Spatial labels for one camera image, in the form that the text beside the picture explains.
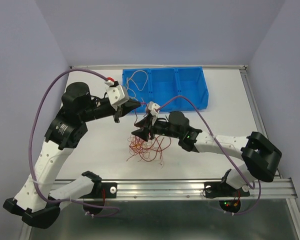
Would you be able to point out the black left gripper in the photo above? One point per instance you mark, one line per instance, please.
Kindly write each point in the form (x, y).
(124, 109)

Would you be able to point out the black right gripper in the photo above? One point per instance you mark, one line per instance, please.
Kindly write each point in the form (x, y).
(142, 133)

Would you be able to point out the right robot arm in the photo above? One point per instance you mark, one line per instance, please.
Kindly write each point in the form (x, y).
(260, 156)

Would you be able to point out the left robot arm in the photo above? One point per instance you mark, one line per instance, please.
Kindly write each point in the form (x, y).
(36, 203)

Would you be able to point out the blue three-compartment plastic bin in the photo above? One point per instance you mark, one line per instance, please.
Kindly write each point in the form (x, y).
(159, 85)

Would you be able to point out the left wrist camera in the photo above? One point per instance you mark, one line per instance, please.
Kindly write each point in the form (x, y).
(117, 94)

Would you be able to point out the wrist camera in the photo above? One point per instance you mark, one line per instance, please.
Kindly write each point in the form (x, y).
(117, 94)
(153, 110)

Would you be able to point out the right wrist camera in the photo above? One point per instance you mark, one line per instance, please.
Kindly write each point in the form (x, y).
(153, 110)

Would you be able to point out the aluminium front mounting rail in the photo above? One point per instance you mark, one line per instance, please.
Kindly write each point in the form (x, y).
(195, 189)

